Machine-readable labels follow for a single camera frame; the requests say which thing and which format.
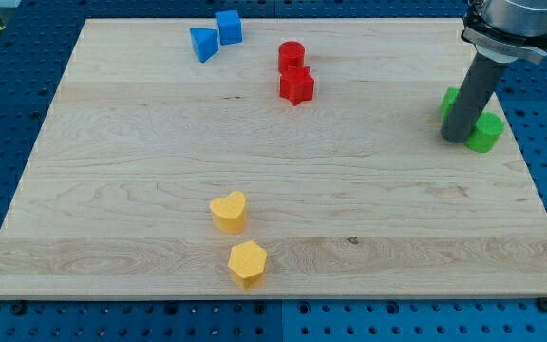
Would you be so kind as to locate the green cylinder block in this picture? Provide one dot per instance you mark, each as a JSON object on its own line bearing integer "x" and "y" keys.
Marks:
{"x": 485, "y": 133}

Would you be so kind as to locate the green block behind rod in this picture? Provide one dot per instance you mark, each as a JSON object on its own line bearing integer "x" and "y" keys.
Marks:
{"x": 448, "y": 100}

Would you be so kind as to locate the yellow hexagon block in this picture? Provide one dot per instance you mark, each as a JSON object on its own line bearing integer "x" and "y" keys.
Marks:
{"x": 247, "y": 264}

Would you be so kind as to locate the red star block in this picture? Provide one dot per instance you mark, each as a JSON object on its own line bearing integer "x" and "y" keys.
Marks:
{"x": 297, "y": 84}

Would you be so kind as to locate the blue cube block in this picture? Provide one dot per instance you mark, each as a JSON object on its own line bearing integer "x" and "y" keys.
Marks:
{"x": 229, "y": 27}

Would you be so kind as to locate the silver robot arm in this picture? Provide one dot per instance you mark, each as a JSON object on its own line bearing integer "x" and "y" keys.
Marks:
{"x": 507, "y": 30}

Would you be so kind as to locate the blue triangle block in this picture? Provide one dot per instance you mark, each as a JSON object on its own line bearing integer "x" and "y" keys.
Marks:
{"x": 204, "y": 43}

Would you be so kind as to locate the red cylinder block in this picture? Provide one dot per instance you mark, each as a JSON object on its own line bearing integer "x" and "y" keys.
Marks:
{"x": 290, "y": 54}

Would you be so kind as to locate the yellow heart block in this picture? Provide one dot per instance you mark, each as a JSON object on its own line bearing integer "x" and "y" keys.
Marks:
{"x": 229, "y": 214}

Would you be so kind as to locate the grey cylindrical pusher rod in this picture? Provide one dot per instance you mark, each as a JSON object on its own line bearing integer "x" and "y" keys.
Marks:
{"x": 474, "y": 94}

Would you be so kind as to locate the light wooden board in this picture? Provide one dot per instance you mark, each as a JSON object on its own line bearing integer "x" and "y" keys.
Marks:
{"x": 352, "y": 194}

